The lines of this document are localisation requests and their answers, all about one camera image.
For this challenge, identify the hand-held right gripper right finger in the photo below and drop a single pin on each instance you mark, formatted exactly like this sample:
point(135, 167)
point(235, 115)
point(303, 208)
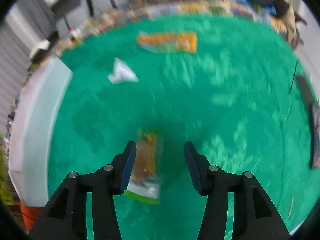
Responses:
point(193, 170)

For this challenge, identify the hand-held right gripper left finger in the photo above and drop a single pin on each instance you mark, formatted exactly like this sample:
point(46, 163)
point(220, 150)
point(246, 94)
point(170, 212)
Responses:
point(128, 167)

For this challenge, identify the green-rimmed clear snack packet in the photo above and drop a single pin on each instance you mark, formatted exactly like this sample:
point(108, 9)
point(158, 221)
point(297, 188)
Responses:
point(147, 162)

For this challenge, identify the white storage box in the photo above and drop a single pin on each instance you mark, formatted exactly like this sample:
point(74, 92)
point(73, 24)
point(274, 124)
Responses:
point(37, 117)

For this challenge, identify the white crumpled wrapper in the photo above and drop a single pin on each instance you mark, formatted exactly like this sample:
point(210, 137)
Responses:
point(122, 73)

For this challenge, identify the orange box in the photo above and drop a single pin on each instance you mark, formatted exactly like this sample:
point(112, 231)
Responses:
point(28, 213)

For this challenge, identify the black smartphone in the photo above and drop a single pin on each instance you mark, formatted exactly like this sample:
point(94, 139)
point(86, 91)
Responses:
point(316, 135)

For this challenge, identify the long orange snack packet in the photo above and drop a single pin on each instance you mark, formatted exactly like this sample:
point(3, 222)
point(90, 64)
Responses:
point(167, 42)

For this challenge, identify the black power bank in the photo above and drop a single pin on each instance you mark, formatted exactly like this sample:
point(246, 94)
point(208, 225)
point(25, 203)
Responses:
point(303, 87)

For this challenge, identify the small red-capped bottle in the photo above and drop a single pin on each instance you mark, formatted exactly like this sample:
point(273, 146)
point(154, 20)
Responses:
point(74, 33)

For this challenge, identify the white cloth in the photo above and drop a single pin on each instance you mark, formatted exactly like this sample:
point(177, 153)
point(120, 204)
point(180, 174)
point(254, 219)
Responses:
point(40, 47)

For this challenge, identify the dark cloth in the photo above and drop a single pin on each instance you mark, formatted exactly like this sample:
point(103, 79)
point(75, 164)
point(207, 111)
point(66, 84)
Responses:
point(53, 36)

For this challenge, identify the grey curtain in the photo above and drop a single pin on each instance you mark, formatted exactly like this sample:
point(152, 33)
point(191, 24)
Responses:
point(15, 55)

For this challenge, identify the colourful printed bedsheet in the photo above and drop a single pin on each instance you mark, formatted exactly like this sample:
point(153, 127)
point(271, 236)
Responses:
point(200, 7)

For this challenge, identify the dark chair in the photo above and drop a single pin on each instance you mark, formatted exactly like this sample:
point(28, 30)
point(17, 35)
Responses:
point(301, 18)

